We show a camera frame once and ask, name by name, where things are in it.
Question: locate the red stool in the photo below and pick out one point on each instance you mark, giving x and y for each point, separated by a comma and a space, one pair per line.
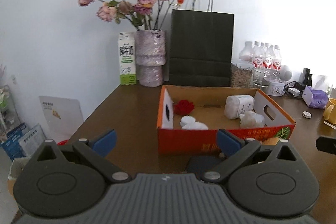
62, 142

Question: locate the white floral tin box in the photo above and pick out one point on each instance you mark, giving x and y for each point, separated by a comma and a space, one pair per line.
275, 88

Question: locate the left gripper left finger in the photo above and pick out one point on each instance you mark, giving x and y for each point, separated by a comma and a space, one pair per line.
64, 180

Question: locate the red fabric flower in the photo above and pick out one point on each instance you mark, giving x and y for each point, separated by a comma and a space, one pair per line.
183, 108

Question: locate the yellow mug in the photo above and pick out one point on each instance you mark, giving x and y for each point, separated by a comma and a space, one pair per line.
329, 113

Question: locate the grey round speaker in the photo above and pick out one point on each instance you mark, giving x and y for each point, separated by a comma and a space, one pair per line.
285, 73

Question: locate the red cardboard box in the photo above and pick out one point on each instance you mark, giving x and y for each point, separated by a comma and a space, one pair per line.
209, 106

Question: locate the green white milk carton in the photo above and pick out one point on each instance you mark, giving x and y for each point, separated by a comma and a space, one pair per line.
126, 53

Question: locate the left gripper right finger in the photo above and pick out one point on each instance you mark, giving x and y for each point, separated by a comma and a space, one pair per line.
271, 181

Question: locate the crumpled white tissue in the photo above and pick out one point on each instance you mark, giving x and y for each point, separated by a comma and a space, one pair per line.
250, 119

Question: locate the wire storage rack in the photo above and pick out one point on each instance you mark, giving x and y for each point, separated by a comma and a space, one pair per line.
9, 116

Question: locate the purple textured vase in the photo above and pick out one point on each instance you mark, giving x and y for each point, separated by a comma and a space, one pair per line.
150, 56

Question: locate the empty glass cup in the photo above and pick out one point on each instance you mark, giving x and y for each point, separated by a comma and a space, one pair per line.
261, 78

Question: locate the blue white boxes on floor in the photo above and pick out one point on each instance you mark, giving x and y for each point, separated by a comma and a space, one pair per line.
22, 142

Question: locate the white poster board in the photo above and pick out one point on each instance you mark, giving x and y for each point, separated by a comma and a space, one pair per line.
63, 116

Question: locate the pack of water bottles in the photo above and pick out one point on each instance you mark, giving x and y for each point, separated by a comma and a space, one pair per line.
263, 56

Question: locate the white plastic bottle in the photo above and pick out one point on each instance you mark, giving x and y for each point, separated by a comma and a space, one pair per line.
238, 105

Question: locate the small white bottle cap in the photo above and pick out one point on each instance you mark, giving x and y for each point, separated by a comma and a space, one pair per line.
306, 114

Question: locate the purple tissue pack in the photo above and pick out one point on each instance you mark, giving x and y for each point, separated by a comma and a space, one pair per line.
316, 96

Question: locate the white power adapter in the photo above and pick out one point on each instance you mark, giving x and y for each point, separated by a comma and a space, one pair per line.
294, 89

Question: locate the black paper bag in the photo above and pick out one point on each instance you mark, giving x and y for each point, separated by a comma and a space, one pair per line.
201, 46

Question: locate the clear jar with grains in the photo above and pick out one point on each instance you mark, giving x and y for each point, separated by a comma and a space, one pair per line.
241, 74

